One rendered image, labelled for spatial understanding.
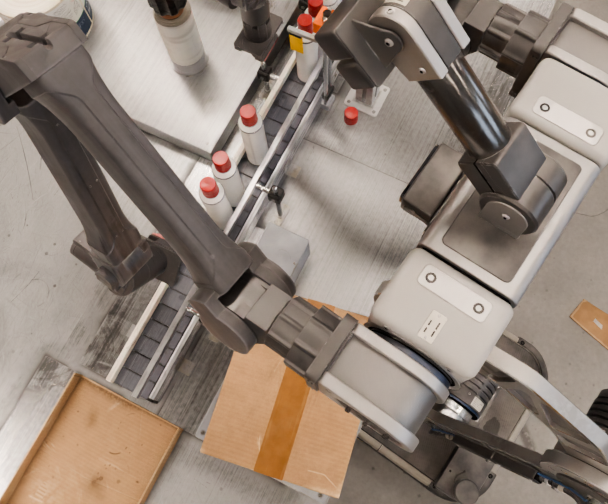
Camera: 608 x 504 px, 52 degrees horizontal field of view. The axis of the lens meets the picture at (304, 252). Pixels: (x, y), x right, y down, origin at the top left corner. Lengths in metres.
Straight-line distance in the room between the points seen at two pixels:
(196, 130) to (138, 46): 0.28
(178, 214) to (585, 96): 0.50
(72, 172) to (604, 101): 0.65
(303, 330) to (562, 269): 1.79
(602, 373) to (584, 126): 1.66
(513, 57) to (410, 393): 0.47
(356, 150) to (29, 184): 0.79
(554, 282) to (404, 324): 1.74
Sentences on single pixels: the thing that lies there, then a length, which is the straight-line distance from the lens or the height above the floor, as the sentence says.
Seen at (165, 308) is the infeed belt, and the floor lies 0.88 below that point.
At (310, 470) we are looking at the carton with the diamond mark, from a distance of 1.08.
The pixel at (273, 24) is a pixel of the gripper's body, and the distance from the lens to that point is 1.37.
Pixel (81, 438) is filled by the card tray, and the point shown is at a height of 0.83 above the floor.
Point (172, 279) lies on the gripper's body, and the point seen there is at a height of 1.13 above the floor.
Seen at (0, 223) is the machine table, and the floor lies 0.83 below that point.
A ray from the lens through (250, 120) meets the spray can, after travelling 1.29.
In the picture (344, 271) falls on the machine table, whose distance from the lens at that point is 1.42.
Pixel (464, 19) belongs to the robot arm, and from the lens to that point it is 0.94.
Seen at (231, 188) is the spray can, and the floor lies 0.99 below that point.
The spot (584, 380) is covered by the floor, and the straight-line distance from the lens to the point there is 2.37.
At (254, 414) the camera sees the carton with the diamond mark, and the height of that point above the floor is 1.12.
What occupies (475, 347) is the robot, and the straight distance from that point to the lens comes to 0.70.
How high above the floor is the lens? 2.20
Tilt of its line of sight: 73 degrees down
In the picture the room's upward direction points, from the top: 8 degrees counter-clockwise
